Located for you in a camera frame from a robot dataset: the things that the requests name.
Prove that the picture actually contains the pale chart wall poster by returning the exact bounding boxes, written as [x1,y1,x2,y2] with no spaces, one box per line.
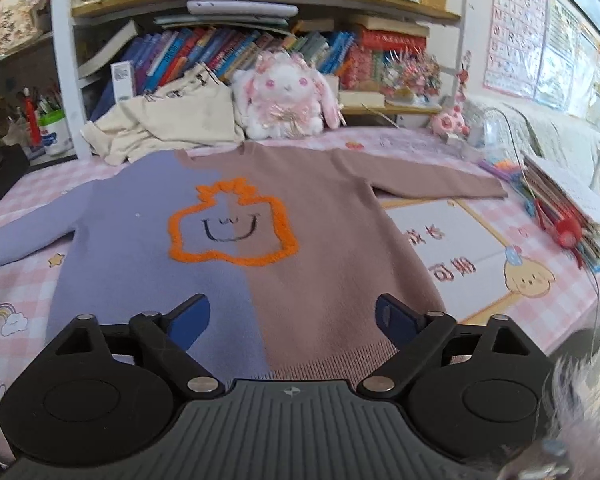
[534,0,595,112]

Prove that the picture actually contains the pink checkered printed desk mat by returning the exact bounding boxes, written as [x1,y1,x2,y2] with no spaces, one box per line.
[0,125,600,466]

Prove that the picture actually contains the purple and brown sweater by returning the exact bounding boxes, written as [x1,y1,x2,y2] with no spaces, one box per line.
[0,141,509,385]

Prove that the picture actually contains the colourful bead tree ornament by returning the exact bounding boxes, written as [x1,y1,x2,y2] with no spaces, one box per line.
[380,52,442,101]

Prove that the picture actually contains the stack of books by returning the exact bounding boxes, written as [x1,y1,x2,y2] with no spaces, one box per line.
[519,152,600,275]

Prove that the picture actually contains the red tassel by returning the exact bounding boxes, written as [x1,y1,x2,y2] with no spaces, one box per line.
[22,87,40,150]

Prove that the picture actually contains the white crochet cover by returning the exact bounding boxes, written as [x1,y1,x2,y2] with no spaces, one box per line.
[464,101,600,188]

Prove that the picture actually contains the red toy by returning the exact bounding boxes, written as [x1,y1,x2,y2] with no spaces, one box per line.
[534,199,587,267]

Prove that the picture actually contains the pink chart wall poster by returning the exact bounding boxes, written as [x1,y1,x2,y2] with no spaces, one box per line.
[483,0,549,102]

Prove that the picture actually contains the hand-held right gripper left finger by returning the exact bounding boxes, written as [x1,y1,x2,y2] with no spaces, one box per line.
[45,293,226,399]

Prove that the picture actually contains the white pink bunny plush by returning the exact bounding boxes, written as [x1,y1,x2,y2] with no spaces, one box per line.
[230,51,348,140]

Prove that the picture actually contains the row of colourful books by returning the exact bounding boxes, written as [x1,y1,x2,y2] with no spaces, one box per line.
[92,26,356,98]

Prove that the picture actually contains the white blue label container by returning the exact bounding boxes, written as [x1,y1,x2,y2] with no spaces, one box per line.
[37,110,74,157]

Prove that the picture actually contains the cream flat box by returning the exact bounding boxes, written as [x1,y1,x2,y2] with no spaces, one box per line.
[339,91,387,109]

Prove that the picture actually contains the cream canvas bag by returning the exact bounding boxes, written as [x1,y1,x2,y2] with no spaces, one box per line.
[81,62,246,166]

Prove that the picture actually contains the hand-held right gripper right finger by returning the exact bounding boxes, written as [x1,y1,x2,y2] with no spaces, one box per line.
[357,293,551,397]

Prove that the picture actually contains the fuzzy grey sleeve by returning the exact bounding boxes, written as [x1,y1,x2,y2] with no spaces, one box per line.
[495,329,600,480]

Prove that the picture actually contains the white wooden bookshelf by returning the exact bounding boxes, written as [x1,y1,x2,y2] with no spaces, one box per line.
[50,0,467,161]

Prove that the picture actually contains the white printed carton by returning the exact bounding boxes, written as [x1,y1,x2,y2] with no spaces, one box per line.
[111,61,135,102]

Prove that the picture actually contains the pastel highlighter pens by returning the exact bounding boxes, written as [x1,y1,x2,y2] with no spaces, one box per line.
[479,156,525,182]

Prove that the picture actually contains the row of red books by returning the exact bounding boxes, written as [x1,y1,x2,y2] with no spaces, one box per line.
[340,27,430,95]

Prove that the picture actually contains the pink pig toy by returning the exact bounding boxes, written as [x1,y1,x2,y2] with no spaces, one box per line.
[429,109,470,137]

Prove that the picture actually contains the white keyboard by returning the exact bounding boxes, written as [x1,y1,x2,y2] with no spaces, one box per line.
[186,0,300,19]

